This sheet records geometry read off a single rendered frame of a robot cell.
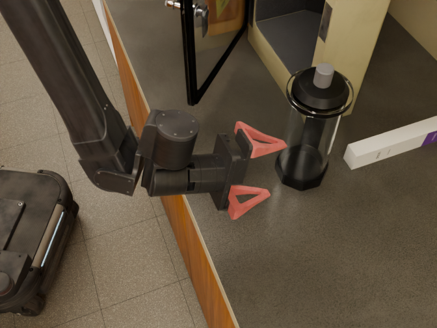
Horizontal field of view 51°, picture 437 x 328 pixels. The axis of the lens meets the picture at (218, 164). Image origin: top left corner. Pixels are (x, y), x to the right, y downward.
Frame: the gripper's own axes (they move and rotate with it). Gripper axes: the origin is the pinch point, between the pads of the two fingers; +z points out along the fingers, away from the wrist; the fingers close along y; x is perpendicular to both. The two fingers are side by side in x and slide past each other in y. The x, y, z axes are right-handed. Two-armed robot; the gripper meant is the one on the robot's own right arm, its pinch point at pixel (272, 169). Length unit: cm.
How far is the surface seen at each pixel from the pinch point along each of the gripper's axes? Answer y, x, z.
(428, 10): 15, 40, 58
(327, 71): 14.4, 5.2, 7.7
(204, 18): 13.6, 26.4, -5.3
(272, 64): -0.3, 38.4, 17.9
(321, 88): 11.4, 5.6, 8.0
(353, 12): 20.5, 15.5, 16.7
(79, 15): -64, 234, -5
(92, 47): -70, 202, 0
